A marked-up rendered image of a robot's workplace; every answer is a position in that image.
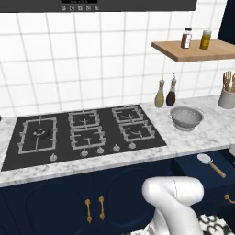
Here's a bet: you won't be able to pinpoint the yellow oil bottle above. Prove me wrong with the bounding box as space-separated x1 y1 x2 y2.
153 74 166 109

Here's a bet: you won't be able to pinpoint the navy blue wall cupboard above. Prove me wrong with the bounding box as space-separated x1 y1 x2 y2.
217 0 235 46

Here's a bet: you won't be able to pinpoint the brown spice jar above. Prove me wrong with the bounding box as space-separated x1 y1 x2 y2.
180 28 194 50

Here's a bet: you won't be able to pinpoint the black gas hob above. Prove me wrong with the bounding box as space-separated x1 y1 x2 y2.
0 104 168 173

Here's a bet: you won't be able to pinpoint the pizza cutter with wooden handle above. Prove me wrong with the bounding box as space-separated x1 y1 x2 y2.
196 152 228 179

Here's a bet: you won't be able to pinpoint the brass cupboard door handle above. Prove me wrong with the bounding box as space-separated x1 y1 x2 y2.
84 198 94 224
97 196 106 221

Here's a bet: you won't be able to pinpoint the grey metal colander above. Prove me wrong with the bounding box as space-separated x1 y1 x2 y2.
168 106 205 132

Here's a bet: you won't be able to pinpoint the wooden utensils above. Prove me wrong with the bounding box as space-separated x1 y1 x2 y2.
222 70 235 94

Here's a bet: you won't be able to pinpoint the white utensil pot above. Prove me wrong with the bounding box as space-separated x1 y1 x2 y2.
217 86 235 110

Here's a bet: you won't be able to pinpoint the wooden wall shelf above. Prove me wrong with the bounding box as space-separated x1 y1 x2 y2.
151 39 235 63

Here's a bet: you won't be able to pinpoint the navy blue drawer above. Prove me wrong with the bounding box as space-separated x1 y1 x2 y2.
173 148 235 222

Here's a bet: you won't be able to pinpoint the brass drawer handle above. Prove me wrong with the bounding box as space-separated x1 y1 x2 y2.
223 194 235 205

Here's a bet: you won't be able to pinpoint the dark vinegar bottle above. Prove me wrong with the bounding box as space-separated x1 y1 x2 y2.
165 73 178 107

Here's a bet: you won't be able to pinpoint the navy blue cupboard door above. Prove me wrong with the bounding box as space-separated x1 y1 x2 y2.
92 166 174 235
1 176 96 235

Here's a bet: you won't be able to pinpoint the yellow spice jar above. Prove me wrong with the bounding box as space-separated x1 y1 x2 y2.
199 29 213 50

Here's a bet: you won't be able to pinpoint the dark range hood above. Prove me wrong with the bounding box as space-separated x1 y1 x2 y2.
0 0 198 14

